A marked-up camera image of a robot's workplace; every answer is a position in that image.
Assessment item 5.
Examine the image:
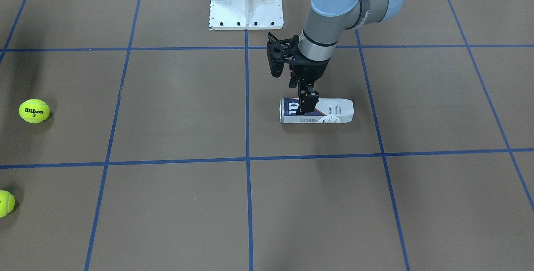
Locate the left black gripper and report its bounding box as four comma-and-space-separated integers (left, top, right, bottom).
288, 58, 330, 115

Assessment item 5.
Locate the Wilson tennis ball can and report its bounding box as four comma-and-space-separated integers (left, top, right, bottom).
279, 98, 354, 124

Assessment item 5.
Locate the yellow Wilson 3 tennis ball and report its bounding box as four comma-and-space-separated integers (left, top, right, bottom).
18, 99, 50, 123

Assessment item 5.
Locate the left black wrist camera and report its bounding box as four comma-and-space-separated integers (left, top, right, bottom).
266, 33, 300, 78

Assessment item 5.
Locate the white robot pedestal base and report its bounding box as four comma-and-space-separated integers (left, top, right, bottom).
209, 0, 284, 30

